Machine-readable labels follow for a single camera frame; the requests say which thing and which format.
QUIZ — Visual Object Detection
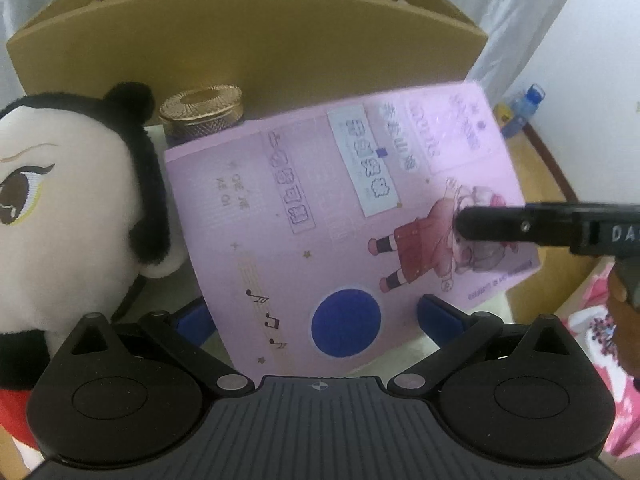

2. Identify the pink plush doll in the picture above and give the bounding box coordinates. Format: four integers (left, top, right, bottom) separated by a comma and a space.
1, 82, 186, 450

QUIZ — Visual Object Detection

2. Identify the blue water bottle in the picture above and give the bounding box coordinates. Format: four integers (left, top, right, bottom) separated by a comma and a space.
501, 84, 546, 139

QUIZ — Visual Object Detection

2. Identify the pink floral cloth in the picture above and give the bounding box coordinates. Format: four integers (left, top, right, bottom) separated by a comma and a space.
556, 259, 639, 479

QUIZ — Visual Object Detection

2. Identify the gold lid dark jar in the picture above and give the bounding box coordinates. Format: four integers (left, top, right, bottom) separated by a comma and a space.
158, 84, 244, 146

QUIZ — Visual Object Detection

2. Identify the person right hand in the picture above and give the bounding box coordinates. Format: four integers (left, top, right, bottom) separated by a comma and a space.
606, 264, 640, 377

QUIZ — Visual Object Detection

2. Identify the brown cardboard box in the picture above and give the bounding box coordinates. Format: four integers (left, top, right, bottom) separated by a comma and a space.
7, 0, 486, 119

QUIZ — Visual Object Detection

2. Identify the pink cover notebook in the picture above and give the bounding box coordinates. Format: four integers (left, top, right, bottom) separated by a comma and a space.
165, 82, 539, 380

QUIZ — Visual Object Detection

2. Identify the yellow small container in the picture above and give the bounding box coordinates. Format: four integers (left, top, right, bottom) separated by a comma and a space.
494, 103, 513, 128

